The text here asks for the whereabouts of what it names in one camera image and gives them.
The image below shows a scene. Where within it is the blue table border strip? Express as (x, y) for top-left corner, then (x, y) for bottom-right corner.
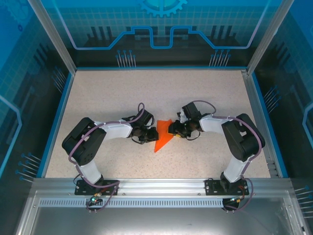
(251, 72), (289, 179)
(40, 71), (76, 179)

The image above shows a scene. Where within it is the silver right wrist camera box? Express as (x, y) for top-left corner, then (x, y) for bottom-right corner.
(176, 110), (188, 124)

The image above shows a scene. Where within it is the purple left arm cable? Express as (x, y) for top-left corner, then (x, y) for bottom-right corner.
(68, 102), (145, 213)

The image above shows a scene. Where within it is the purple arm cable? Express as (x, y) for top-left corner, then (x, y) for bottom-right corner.
(68, 102), (145, 213)
(188, 99), (266, 212)

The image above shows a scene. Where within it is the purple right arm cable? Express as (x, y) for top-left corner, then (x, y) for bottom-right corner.
(188, 99), (266, 212)

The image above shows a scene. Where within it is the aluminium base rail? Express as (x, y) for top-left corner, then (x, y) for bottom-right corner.
(32, 178), (292, 196)

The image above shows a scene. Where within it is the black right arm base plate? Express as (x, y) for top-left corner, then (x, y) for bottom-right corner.
(204, 178), (250, 196)

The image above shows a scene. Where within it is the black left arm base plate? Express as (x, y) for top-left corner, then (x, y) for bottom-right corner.
(74, 179), (120, 196)

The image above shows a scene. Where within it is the slotted metal cable duct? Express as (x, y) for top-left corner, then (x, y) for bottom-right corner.
(38, 199), (286, 209)

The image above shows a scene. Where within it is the aluminium side rail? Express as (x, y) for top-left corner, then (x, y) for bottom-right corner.
(241, 69), (280, 179)

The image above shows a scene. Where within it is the cable connector with light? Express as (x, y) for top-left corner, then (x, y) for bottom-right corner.
(89, 193), (102, 205)
(228, 195), (245, 204)

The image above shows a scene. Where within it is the aluminium frame post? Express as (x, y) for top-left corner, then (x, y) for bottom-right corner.
(27, 0), (77, 74)
(246, 0), (293, 74)

